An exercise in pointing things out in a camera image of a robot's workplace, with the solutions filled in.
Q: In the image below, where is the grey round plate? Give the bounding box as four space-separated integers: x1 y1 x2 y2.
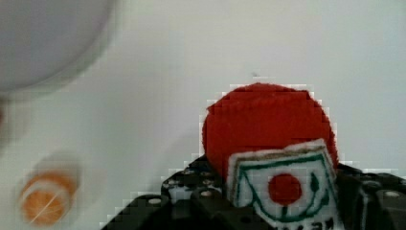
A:
0 0 117 92

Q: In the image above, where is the red plush ketchup bottle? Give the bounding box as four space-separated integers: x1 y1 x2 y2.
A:
202 83 345 230

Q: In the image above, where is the orange slice toy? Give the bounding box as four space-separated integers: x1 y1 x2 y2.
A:
18 171 79 227

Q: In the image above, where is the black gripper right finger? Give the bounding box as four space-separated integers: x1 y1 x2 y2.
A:
336 164 406 230

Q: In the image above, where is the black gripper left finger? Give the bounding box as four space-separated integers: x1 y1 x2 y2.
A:
101 156 274 230

